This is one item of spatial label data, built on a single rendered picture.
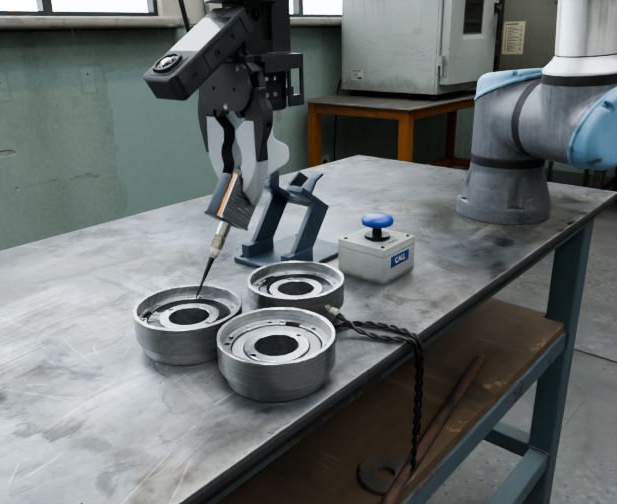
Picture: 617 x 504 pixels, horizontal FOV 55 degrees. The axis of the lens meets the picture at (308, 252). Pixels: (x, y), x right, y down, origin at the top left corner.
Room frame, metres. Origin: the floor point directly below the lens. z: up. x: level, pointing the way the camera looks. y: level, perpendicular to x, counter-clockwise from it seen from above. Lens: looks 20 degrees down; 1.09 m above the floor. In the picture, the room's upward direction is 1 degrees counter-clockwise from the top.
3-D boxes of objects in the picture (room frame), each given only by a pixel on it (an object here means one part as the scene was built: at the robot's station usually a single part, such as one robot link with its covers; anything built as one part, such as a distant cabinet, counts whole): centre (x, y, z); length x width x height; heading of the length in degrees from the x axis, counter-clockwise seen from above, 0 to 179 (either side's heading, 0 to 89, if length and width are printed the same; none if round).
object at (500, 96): (0.96, -0.33, 0.97); 0.13 x 0.12 x 0.14; 25
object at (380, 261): (0.72, -0.09, 0.82); 0.08 x 0.07 x 0.05; 139
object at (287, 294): (0.59, 0.01, 0.82); 0.10 x 0.10 x 0.04
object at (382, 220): (0.71, -0.09, 0.85); 0.04 x 0.04 x 0.05
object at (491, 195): (0.96, -0.33, 0.85); 0.15 x 0.15 x 0.10
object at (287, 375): (0.47, 0.03, 0.82); 0.10 x 0.10 x 0.04
